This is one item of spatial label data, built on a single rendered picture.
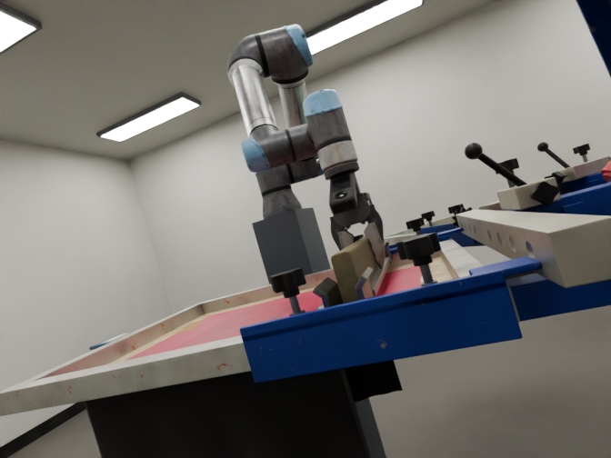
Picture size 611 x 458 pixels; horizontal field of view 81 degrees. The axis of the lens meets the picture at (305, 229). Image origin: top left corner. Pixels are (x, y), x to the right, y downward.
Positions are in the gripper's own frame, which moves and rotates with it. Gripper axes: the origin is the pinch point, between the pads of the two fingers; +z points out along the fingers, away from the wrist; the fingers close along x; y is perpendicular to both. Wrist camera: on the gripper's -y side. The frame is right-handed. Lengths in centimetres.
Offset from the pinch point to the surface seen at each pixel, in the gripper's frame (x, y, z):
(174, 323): 57, 12, 4
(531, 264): -20.1, -29.8, 0.1
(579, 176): -53, 42, -4
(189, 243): 304, 380, -48
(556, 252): -21.2, -34.2, -1.5
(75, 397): 43, -29, 5
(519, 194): -26.8, -6.3, -5.8
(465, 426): -5, 112, 101
